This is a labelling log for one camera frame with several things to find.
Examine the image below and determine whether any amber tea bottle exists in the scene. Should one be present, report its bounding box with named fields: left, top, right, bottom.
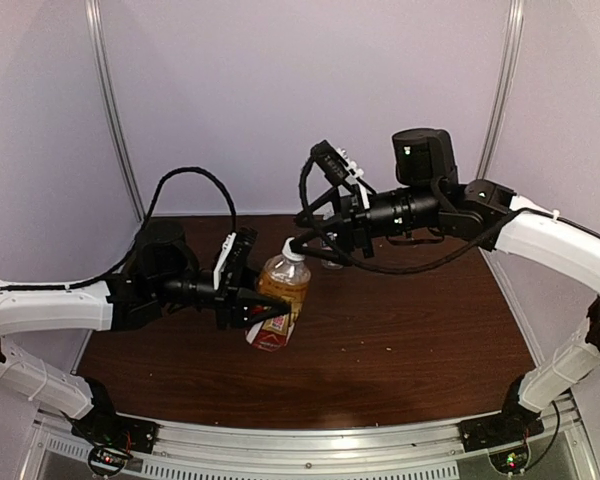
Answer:
left=246, top=237, right=311, bottom=352

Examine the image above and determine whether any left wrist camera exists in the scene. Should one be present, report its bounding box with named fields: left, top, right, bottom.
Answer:
left=212, top=227, right=259, bottom=293

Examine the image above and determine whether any clear water bottle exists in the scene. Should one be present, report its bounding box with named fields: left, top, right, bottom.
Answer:
left=319, top=230, right=346, bottom=271

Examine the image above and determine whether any front aluminium rail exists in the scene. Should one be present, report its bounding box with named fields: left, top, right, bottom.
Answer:
left=16, top=395, right=600, bottom=479

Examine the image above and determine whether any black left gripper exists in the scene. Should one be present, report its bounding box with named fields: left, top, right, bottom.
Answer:
left=152, top=259, right=291, bottom=330

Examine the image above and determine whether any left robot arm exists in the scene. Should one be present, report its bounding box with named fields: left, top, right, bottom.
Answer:
left=0, top=221, right=291, bottom=444

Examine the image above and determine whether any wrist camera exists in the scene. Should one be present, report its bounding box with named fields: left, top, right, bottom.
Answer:
left=310, top=140, right=375, bottom=210
left=212, top=227, right=259, bottom=293

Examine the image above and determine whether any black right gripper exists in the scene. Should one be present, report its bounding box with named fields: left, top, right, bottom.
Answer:
left=289, top=182, right=443, bottom=266

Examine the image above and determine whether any white tea bottle cap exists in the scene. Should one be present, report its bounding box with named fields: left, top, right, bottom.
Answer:
left=282, top=237, right=305, bottom=262

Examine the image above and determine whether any left aluminium frame post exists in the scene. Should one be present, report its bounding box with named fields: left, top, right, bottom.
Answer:
left=84, top=0, right=145, bottom=222

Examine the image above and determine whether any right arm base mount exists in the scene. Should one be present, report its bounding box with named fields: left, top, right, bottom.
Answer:
left=458, top=376, right=544, bottom=452

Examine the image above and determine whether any left black cable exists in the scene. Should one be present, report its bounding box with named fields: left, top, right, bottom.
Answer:
left=64, top=166, right=238, bottom=294

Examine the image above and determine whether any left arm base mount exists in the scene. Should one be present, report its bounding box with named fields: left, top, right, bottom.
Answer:
left=70, top=378, right=159, bottom=454

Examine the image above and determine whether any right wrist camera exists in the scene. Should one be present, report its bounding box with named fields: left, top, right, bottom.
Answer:
left=310, top=140, right=375, bottom=210

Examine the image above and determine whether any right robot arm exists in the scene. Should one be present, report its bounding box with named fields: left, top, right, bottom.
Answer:
left=291, top=128, right=600, bottom=442

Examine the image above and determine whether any aluminium frame post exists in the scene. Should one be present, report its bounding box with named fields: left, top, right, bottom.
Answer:
left=476, top=0, right=526, bottom=179
left=84, top=0, right=145, bottom=222

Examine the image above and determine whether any right aluminium frame post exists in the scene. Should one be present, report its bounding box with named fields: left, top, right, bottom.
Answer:
left=476, top=0, right=526, bottom=179

